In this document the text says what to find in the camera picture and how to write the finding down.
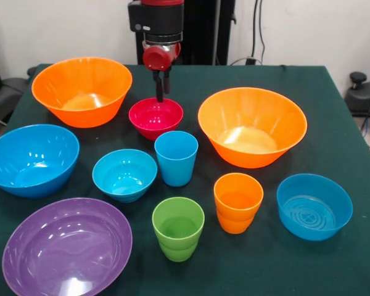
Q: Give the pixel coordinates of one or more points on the dark green tablecloth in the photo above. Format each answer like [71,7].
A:
[203,80]

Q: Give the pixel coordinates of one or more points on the blue ribbed-bottom bowl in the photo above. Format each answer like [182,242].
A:
[314,212]

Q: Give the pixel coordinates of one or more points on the large purple bowl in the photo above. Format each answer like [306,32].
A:
[68,246]

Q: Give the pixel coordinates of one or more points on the blue cup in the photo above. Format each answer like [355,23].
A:
[175,166]

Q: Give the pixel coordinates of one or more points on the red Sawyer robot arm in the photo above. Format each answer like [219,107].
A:
[160,21]

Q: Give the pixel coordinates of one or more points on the small magenta bowl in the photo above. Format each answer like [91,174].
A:
[155,121]

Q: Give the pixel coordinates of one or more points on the orange cup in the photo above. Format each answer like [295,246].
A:
[237,216]

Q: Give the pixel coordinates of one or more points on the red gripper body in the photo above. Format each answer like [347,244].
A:
[155,58]

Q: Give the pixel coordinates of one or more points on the large blue bowl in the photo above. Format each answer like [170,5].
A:
[31,154]

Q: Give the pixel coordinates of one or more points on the small cyan bowl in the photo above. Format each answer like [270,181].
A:
[124,175]

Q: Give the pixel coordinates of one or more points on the large orange bowl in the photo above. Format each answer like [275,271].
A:
[80,80]
[249,160]

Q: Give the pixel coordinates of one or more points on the black pedestal foot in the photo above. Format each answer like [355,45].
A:
[6,92]
[364,98]

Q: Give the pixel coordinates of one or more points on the green cup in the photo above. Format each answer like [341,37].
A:
[178,243]

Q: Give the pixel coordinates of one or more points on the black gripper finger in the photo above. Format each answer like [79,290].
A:
[167,86]
[160,92]

